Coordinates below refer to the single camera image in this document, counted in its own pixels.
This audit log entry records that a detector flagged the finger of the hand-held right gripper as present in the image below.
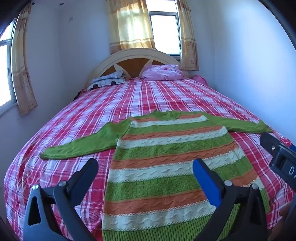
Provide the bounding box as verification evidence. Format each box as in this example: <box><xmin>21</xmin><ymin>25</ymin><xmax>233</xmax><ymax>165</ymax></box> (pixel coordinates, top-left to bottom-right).
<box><xmin>260</xmin><ymin>132</ymin><xmax>281</xmax><ymax>154</ymax></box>

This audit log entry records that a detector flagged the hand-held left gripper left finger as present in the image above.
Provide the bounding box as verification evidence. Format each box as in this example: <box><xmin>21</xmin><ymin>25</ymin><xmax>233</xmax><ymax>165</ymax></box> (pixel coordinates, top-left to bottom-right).
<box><xmin>23</xmin><ymin>158</ymin><xmax>99</xmax><ymax>241</ymax></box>

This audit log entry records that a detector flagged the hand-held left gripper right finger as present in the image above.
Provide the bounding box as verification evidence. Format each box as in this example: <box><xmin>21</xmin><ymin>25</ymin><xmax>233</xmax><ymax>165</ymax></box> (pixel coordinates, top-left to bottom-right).
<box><xmin>191</xmin><ymin>159</ymin><xmax>269</xmax><ymax>241</ymax></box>

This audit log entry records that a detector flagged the green orange striped knit sweater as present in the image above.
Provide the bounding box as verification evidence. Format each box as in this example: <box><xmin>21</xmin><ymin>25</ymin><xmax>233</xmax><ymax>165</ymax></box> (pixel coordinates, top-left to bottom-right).
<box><xmin>40</xmin><ymin>110</ymin><xmax>274</xmax><ymax>241</ymax></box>

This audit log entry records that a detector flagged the red plaid bed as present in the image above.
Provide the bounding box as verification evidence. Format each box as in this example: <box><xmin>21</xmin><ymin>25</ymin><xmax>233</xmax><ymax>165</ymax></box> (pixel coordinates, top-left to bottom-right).
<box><xmin>3</xmin><ymin>76</ymin><xmax>296</xmax><ymax>241</ymax></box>

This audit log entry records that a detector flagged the dark cloth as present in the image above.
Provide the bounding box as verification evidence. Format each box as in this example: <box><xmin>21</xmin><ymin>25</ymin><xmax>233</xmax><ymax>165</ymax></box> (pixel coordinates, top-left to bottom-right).
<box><xmin>73</xmin><ymin>89</ymin><xmax>87</xmax><ymax>101</ymax></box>

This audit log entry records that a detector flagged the white printed pillow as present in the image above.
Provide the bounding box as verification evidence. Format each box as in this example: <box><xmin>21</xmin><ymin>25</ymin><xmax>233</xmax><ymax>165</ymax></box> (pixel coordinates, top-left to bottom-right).
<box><xmin>87</xmin><ymin>71</ymin><xmax>126</xmax><ymax>91</ymax></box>

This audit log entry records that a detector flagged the pink cloth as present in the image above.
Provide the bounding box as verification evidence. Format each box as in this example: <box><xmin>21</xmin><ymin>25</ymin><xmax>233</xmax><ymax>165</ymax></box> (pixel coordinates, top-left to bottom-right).
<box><xmin>192</xmin><ymin>75</ymin><xmax>208</xmax><ymax>87</ymax></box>

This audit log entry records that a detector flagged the cream wooden headboard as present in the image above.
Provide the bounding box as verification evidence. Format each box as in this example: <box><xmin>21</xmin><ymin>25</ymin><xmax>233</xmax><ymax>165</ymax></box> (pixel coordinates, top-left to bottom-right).
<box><xmin>84</xmin><ymin>48</ymin><xmax>192</xmax><ymax>91</ymax></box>

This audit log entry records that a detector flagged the pink pillow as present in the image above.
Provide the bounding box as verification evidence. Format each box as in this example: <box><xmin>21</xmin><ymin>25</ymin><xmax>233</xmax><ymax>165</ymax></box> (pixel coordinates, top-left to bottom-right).
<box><xmin>142</xmin><ymin>64</ymin><xmax>185</xmax><ymax>81</ymax></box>

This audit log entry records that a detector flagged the yellow side window curtain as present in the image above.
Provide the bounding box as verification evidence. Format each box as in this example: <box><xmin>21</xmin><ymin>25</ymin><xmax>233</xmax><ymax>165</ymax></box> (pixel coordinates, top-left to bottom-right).
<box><xmin>11</xmin><ymin>3</ymin><xmax>38</xmax><ymax>115</ymax></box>

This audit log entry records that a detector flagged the side window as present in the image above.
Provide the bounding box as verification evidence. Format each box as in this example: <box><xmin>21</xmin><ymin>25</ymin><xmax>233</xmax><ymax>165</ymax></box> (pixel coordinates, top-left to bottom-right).
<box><xmin>0</xmin><ymin>19</ymin><xmax>18</xmax><ymax>115</ymax></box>

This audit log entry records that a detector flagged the narrow yellow curtain panel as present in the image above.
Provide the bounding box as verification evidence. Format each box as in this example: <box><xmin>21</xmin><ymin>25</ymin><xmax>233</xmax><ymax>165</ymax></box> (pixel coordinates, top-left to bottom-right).
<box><xmin>177</xmin><ymin>0</ymin><xmax>199</xmax><ymax>71</ymax></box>

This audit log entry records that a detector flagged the window behind headboard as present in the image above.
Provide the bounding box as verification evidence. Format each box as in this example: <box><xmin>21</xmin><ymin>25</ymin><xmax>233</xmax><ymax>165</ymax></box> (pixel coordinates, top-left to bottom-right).
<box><xmin>148</xmin><ymin>11</ymin><xmax>181</xmax><ymax>58</ymax></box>

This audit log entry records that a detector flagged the wide yellow curtain panel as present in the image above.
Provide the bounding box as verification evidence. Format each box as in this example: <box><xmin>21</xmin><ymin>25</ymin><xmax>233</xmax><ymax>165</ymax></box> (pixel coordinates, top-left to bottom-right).
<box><xmin>106</xmin><ymin>0</ymin><xmax>155</xmax><ymax>55</ymax></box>

